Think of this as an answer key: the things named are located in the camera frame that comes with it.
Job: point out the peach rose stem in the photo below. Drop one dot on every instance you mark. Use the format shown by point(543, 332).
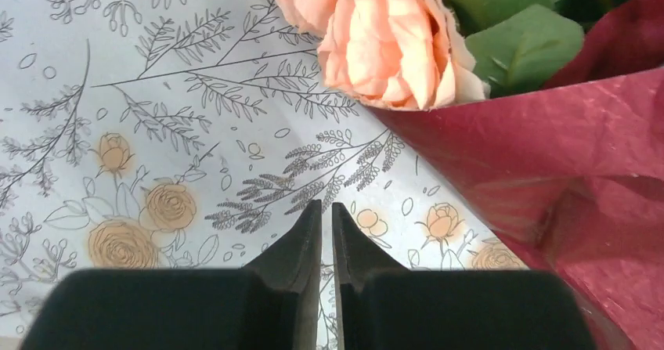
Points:
point(426, 54)

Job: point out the floral patterned table mat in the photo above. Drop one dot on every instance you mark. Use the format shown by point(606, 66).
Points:
point(191, 134)

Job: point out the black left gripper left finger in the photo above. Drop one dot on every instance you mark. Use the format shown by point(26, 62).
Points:
point(270, 303)

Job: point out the dark maroon wrapping paper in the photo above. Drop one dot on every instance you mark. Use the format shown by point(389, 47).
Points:
point(571, 177)

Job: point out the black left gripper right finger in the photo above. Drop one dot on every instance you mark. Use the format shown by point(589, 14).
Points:
point(384, 305)

